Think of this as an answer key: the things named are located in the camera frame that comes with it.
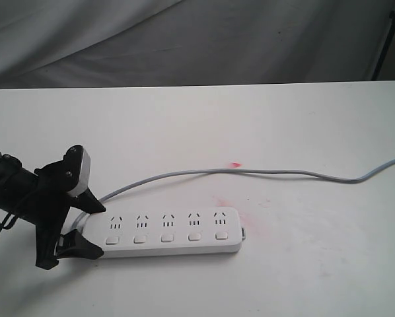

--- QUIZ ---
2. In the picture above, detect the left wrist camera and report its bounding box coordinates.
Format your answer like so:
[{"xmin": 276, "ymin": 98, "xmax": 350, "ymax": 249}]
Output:
[{"xmin": 63, "ymin": 145, "xmax": 91, "ymax": 197}]

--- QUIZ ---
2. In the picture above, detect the grey power cable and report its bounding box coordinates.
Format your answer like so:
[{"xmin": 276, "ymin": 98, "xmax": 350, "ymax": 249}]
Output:
[{"xmin": 98, "ymin": 152, "xmax": 395, "ymax": 205}]

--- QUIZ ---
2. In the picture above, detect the black tripod stand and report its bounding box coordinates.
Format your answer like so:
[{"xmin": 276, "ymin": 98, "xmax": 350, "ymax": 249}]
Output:
[{"xmin": 371, "ymin": 2, "xmax": 395, "ymax": 81}]

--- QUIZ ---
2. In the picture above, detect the white power strip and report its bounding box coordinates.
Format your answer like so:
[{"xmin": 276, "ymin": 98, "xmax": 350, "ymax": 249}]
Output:
[{"xmin": 72, "ymin": 207, "xmax": 246, "ymax": 258}]

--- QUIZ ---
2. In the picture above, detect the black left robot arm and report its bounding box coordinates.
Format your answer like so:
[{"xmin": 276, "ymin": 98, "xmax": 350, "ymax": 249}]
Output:
[{"xmin": 0, "ymin": 145, "xmax": 106, "ymax": 270}]

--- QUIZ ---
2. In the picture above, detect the grey backdrop cloth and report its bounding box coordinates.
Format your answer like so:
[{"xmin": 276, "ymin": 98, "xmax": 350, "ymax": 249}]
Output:
[{"xmin": 0, "ymin": 1, "xmax": 395, "ymax": 88}]

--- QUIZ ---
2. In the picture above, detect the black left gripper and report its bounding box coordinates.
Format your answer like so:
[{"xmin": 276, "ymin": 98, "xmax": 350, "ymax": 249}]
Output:
[{"xmin": 34, "ymin": 159, "xmax": 106, "ymax": 270}]

